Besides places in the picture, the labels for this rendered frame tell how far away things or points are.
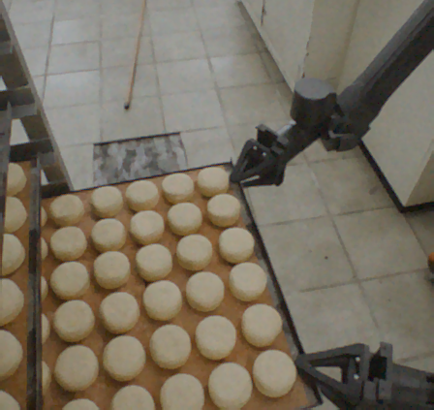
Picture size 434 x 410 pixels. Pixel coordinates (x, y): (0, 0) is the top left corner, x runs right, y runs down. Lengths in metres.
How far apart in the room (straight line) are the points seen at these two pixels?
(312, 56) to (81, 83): 1.21
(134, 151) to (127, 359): 1.53
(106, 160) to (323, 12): 1.10
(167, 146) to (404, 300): 1.16
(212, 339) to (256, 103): 1.82
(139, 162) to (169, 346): 1.47
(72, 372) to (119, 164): 1.48
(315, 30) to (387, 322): 1.17
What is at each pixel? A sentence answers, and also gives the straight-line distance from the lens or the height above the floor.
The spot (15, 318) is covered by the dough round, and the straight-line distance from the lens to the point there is 0.54.
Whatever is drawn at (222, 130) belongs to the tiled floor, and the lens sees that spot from 2.10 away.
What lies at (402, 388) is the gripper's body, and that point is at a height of 0.90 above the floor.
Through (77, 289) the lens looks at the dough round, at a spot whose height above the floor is 0.88.
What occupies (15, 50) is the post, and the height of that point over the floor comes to 1.11.
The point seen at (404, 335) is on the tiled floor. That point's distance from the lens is 1.63.
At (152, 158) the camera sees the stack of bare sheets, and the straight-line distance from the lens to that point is 1.97.
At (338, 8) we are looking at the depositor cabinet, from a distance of 1.96.
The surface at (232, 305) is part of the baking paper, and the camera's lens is 0.59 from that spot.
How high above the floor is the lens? 1.40
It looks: 51 degrees down
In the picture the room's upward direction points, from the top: straight up
